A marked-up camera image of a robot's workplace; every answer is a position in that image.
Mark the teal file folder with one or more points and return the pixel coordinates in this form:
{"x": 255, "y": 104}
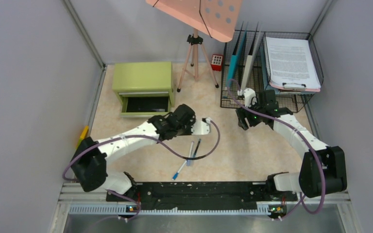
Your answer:
{"x": 235, "y": 58}

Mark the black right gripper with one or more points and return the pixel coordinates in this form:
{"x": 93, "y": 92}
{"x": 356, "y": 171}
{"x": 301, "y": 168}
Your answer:
{"x": 241, "y": 113}

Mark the pink clipboard with papers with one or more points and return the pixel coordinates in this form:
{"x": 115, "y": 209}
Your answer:
{"x": 290, "y": 65}

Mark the pink perforated board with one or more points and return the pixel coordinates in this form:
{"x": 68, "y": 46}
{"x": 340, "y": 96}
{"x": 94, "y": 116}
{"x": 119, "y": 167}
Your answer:
{"x": 215, "y": 18}

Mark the green metal drawer box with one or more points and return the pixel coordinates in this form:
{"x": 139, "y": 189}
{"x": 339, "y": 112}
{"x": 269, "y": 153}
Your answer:
{"x": 144, "y": 89}

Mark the blue white marker pen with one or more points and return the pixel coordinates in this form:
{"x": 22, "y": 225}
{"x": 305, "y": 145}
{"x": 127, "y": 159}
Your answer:
{"x": 179, "y": 170}

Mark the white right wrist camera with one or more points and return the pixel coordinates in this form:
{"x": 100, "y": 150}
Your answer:
{"x": 249, "y": 96}

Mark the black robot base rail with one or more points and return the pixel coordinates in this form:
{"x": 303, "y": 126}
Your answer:
{"x": 205, "y": 196}

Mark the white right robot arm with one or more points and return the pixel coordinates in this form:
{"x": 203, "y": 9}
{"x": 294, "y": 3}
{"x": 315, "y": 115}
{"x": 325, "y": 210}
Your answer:
{"x": 323, "y": 169}

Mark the red white small box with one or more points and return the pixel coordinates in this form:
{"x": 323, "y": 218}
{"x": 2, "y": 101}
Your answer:
{"x": 216, "y": 62}

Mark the black wire mesh file rack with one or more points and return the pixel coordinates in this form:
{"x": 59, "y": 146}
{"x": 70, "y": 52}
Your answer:
{"x": 259, "y": 78}

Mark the yellow green toy block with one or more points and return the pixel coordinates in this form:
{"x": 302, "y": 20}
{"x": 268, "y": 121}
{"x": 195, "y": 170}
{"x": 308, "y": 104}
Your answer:
{"x": 83, "y": 134}

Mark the grey white marker pen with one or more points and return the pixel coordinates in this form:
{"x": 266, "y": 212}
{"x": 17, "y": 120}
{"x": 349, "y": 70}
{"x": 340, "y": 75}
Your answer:
{"x": 190, "y": 153}

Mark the teal gel pen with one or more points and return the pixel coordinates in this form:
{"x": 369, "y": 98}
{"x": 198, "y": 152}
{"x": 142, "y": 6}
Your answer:
{"x": 196, "y": 148}

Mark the grey white file folder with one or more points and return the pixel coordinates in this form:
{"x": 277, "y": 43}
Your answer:
{"x": 251, "y": 56}

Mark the light blue clipboard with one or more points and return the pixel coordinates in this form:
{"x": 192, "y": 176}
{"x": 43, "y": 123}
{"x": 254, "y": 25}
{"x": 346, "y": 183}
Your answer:
{"x": 267, "y": 86}

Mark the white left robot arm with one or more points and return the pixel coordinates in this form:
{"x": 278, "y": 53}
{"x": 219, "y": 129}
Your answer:
{"x": 90, "y": 160}

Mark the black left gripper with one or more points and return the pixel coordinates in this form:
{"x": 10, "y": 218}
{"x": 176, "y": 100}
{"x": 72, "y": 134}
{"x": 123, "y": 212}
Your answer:
{"x": 190, "y": 123}

